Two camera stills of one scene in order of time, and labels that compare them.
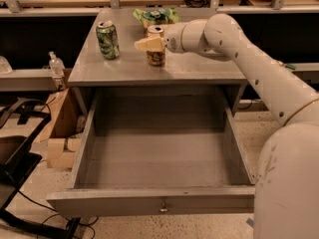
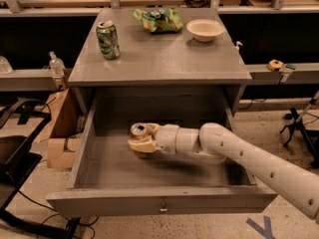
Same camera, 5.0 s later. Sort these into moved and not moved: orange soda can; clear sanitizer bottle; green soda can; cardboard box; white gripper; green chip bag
Moved: white gripper; orange soda can
Not moved: clear sanitizer bottle; cardboard box; green soda can; green chip bag
